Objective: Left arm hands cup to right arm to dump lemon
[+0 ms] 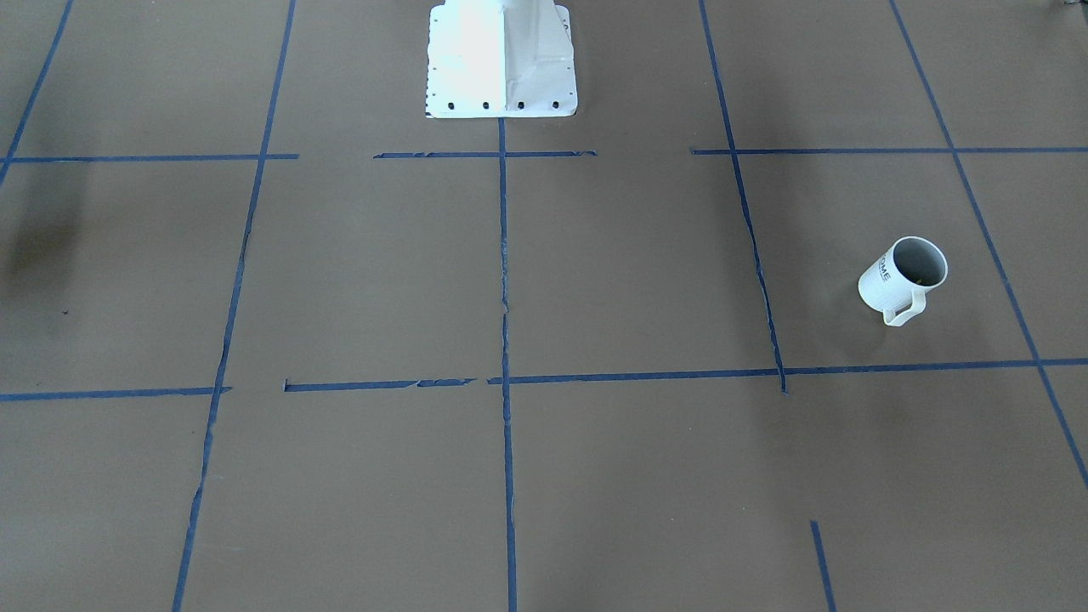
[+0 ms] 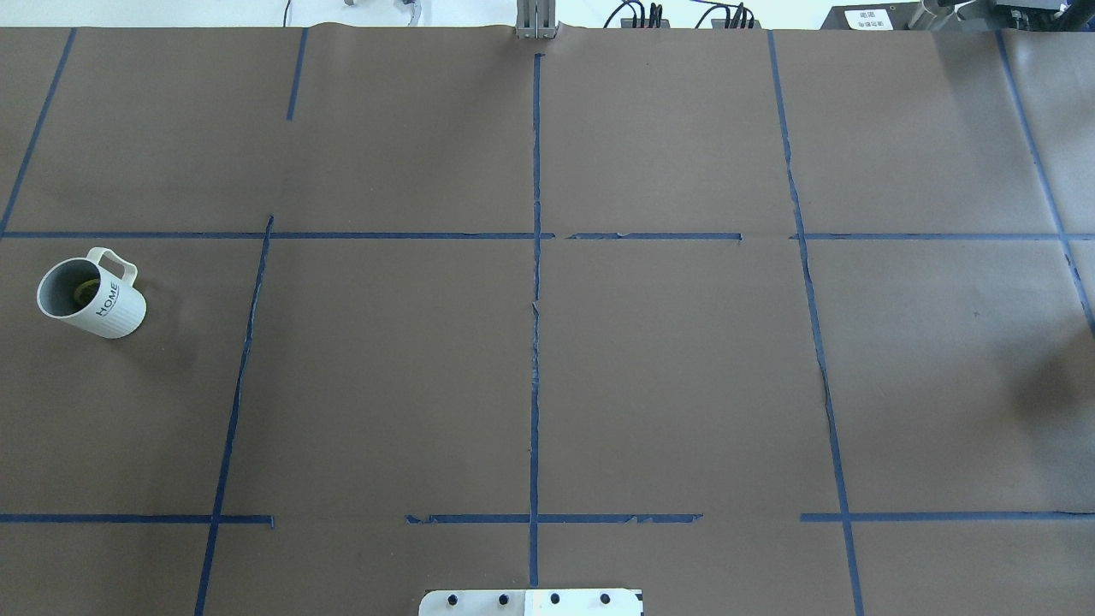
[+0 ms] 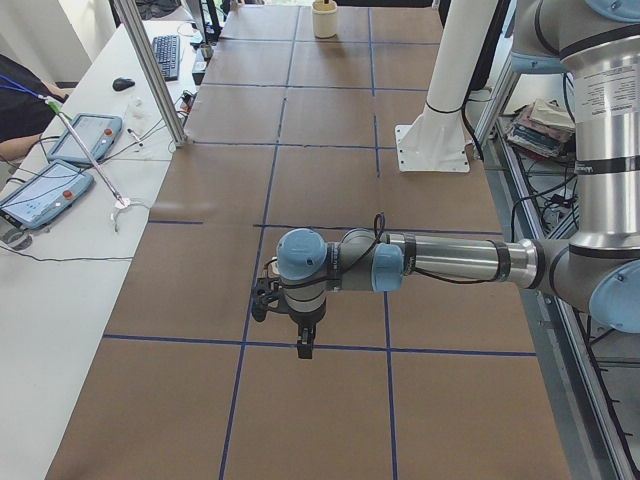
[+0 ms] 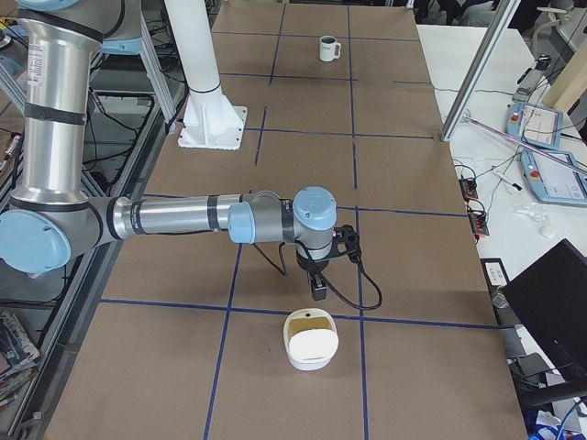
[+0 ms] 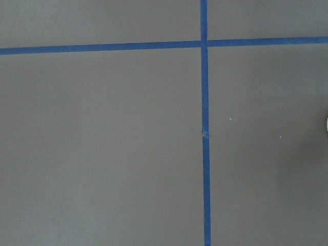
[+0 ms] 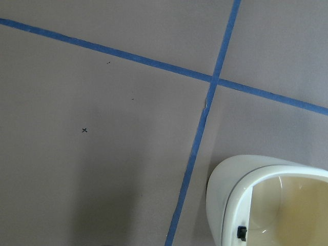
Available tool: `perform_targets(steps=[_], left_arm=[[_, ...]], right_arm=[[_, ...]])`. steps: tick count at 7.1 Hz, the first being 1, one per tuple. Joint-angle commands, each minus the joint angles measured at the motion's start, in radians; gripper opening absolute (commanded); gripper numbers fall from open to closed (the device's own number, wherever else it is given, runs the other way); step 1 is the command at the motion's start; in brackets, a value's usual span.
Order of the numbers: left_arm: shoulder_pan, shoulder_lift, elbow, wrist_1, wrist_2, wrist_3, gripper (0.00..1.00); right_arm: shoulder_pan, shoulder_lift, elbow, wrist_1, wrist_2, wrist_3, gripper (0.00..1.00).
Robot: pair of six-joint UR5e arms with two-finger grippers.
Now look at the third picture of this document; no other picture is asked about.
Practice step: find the white lidded container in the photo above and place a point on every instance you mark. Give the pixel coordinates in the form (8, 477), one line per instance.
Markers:
(324, 18)

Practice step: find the upper blue teach pendant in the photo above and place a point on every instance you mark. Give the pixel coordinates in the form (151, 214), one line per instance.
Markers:
(98, 133)

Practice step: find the person in black shirt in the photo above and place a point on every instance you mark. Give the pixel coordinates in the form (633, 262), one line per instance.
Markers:
(23, 117)

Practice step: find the aluminium frame post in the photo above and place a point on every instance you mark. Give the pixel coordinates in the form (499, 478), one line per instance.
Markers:
(130, 18)

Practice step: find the blue teach pendant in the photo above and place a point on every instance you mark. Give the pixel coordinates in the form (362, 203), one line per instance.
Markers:
(98, 133)
(46, 195)

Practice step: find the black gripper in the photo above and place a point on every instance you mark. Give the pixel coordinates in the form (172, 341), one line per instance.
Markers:
(305, 320)

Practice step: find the black marker pen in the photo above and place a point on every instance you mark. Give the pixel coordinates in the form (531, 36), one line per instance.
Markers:
(135, 136)

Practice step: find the black keyboard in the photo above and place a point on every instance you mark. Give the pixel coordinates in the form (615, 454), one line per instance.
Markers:
(166, 49)

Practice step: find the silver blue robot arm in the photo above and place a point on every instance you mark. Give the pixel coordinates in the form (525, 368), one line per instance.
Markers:
(596, 270)

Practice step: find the lower blue teach pendant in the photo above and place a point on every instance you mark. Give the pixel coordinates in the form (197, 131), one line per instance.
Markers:
(46, 195)

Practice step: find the black computer mouse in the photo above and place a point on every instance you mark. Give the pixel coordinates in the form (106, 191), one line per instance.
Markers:
(122, 83)

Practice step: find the stack of books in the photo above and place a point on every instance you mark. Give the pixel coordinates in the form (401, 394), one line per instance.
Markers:
(544, 129)

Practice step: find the thin metal rod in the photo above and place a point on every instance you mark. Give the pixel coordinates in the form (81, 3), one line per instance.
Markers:
(121, 202)

